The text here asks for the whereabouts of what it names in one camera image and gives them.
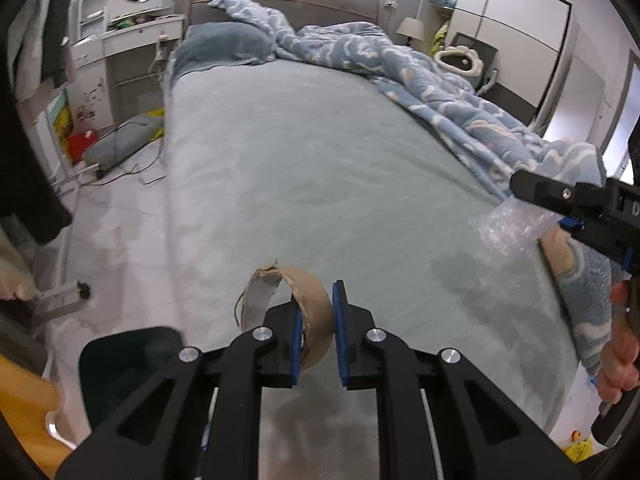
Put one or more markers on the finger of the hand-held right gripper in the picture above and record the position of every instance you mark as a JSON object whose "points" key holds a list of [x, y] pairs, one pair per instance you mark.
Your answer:
{"points": [[540, 190], [600, 240]]}

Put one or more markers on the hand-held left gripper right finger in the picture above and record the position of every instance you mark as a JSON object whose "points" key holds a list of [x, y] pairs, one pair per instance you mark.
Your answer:
{"points": [[340, 335]]}

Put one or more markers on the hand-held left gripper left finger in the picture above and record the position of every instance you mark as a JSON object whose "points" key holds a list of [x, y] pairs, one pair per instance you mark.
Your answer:
{"points": [[296, 345]]}

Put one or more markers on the brown cardboard tape roll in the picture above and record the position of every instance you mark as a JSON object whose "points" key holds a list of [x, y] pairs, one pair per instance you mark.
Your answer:
{"points": [[315, 310]]}

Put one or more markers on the clear bubble wrap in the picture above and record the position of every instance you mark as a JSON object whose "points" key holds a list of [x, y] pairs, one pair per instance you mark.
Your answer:
{"points": [[510, 225]]}

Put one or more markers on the person's right hand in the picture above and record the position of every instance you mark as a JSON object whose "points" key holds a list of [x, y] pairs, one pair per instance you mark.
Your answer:
{"points": [[612, 355]]}

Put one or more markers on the white door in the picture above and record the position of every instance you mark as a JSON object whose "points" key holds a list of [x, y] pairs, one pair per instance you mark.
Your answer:
{"points": [[575, 100]]}

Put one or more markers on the black nightstand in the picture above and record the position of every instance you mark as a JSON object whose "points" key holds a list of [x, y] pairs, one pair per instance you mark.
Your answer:
{"points": [[489, 49]]}

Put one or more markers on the white cloud-shaped ornament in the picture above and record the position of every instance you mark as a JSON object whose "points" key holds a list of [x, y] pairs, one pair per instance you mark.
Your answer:
{"points": [[457, 62]]}

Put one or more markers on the white and grey wardrobe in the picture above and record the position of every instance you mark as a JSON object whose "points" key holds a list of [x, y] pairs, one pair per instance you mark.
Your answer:
{"points": [[510, 20]]}

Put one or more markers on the blue cloud-print blanket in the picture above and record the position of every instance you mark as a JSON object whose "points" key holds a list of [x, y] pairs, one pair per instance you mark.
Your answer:
{"points": [[400, 75]]}

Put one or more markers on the green plush toy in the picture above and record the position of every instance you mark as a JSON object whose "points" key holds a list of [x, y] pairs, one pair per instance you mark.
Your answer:
{"points": [[440, 35]]}

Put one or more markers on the white bedside lamp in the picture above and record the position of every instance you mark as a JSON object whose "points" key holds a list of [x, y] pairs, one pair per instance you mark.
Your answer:
{"points": [[412, 29]]}

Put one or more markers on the yellow plastic bag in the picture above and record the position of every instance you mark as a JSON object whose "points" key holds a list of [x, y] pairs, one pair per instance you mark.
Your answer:
{"points": [[577, 450]]}

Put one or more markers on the white chair leg with wheel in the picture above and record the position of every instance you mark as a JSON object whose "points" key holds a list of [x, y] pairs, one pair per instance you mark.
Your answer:
{"points": [[65, 292]]}

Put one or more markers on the grey floor cushion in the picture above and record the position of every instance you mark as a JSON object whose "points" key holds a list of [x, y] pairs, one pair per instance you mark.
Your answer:
{"points": [[122, 137]]}

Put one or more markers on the orange wooden board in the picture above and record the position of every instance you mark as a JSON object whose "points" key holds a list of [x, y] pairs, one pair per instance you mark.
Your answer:
{"points": [[25, 400]]}

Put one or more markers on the red bag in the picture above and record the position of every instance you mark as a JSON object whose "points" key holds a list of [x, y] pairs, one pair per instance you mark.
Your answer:
{"points": [[80, 142]]}

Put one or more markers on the blue-grey pillow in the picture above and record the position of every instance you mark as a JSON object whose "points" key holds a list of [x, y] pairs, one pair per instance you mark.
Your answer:
{"points": [[220, 42]]}

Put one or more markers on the yellow box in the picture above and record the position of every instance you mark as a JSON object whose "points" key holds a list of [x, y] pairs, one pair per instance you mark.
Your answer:
{"points": [[62, 117]]}

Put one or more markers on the white dresser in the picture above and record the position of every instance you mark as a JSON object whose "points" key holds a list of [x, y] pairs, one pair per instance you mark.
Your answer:
{"points": [[130, 45]]}

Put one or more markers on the black hanging garment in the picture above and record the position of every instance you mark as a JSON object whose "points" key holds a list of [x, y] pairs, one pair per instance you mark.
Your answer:
{"points": [[20, 110]]}

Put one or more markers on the white metal rack frame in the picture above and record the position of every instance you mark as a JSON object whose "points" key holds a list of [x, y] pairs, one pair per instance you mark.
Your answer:
{"points": [[75, 177]]}

